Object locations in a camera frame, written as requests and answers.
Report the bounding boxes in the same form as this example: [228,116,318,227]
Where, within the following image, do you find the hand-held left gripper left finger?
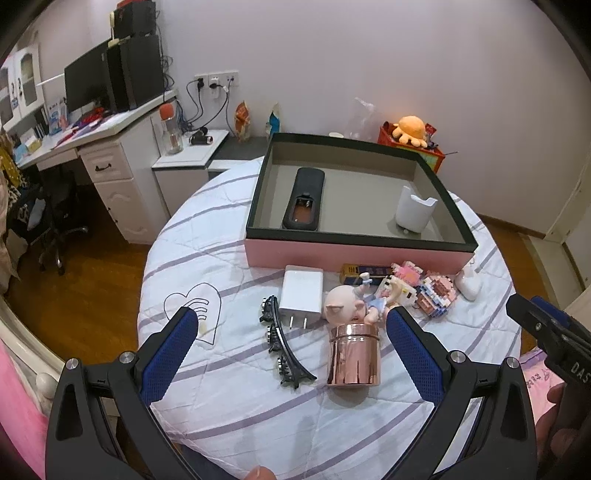
[45,306,204,480]

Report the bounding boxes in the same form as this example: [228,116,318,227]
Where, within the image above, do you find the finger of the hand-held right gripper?
[506,294,561,354]
[530,296,591,344]

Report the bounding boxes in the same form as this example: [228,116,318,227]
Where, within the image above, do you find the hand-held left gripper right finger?
[385,305,539,480]

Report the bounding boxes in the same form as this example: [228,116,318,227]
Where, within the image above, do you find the rose gold tin can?
[326,323,383,390]

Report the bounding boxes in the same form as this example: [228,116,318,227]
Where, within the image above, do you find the pink building block figure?
[379,260,458,320]

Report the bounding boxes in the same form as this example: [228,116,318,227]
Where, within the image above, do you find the white earbuds case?
[454,260,484,302]

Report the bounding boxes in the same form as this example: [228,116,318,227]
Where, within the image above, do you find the pig doll figurine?
[323,272,403,326]

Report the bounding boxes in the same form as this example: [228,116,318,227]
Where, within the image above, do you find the black hair clip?
[258,295,318,387]

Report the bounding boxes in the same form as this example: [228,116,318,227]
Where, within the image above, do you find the white plastic container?
[394,185,438,237]

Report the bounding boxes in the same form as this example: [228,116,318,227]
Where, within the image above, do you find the pink box with black rim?
[245,133,478,273]

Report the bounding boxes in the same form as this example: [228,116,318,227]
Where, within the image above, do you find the pink printed bedding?
[521,348,563,403]

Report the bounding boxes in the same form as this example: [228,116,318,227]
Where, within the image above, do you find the small yellow and blue box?
[340,263,396,286]

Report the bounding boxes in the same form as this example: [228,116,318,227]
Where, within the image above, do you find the white charger plug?
[279,265,324,330]

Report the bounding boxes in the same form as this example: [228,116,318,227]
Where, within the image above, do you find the white desk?
[0,88,182,246]

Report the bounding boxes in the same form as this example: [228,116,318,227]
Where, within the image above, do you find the black office chair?
[27,174,89,276]

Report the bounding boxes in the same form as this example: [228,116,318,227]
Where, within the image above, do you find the red crate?
[377,122,447,174]

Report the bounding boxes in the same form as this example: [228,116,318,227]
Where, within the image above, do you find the black remote control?
[281,167,327,231]

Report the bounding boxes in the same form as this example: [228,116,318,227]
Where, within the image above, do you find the white side table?
[152,128,230,219]

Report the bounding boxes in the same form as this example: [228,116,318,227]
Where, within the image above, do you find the low cabinet with black top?
[207,136,271,180]

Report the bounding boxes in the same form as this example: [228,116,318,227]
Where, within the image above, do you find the orange octopus plush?
[392,115,430,149]

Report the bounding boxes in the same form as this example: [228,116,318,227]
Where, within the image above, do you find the clear bottle with orange cap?
[158,103,185,156]

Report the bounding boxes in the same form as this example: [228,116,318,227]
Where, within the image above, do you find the clear plastic bag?
[350,96,387,140]

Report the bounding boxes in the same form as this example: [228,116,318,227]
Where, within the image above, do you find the orange snack bag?
[233,100,255,140]

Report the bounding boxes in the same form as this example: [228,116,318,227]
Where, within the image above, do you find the blue snack bag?
[263,104,284,138]

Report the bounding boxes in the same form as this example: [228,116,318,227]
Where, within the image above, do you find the black computer tower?
[106,34,166,112]

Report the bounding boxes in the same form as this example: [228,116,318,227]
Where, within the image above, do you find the black computer monitor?
[63,45,112,114]

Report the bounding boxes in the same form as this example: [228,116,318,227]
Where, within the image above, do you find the white glass door cabinet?
[0,41,47,133]

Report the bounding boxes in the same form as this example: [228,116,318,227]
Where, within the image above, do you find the black box with red item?
[113,0,158,40]

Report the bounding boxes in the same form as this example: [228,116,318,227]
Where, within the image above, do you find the white bed frame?
[0,295,66,400]

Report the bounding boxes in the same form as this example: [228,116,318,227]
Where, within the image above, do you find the black power cables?
[184,78,232,136]

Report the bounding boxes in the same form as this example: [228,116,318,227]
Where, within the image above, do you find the white wall outlet strip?
[193,69,240,91]

